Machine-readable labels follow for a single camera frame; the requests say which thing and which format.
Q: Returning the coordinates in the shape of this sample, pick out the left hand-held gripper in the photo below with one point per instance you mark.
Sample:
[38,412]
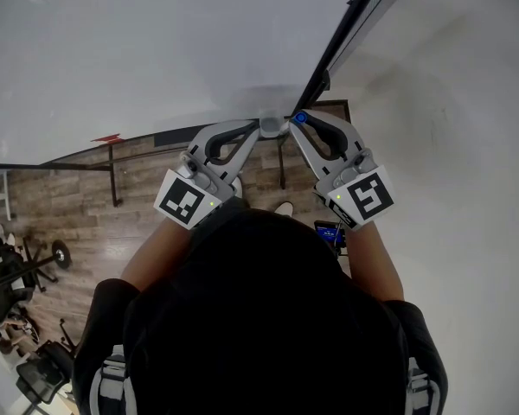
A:
[186,201]

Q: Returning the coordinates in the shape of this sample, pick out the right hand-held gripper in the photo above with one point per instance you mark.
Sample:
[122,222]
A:
[365,195]

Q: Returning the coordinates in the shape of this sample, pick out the blue-capped whiteboard marker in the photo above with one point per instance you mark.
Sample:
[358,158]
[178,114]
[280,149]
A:
[301,118]

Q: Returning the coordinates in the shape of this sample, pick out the person's right forearm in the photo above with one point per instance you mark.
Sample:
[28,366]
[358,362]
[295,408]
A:
[376,262]

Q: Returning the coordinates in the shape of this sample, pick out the person's left forearm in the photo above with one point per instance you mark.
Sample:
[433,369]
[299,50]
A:
[155,253]

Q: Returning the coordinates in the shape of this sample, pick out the grey marker holder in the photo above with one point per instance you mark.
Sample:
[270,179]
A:
[270,124]

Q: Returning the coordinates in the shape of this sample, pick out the large black-framed whiteboard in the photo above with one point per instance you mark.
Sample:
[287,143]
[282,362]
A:
[155,50]

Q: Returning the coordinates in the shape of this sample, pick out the black metal whiteboard stand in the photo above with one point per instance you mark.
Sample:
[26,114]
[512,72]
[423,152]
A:
[113,175]

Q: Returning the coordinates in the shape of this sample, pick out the white left shoe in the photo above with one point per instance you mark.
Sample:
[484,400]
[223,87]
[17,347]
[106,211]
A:
[238,186]

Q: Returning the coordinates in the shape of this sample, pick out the white shoe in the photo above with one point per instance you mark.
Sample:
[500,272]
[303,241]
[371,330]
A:
[284,208]
[238,186]

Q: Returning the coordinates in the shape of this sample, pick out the white right shoe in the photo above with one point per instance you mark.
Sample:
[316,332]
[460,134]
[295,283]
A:
[284,208]

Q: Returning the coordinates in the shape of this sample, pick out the small blue-screen device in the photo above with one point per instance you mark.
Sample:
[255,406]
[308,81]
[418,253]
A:
[328,234]

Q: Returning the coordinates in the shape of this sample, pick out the red board eraser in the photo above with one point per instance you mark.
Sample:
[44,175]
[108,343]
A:
[106,138]

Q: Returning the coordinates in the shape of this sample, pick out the person's black shirt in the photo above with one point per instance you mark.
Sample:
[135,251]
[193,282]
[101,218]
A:
[264,318]

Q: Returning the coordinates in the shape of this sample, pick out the black wheeled chair base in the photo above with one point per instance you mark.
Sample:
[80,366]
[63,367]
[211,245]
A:
[47,257]

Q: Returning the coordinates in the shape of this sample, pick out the black mesh office chair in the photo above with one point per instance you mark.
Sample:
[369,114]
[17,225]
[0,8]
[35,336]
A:
[43,374]

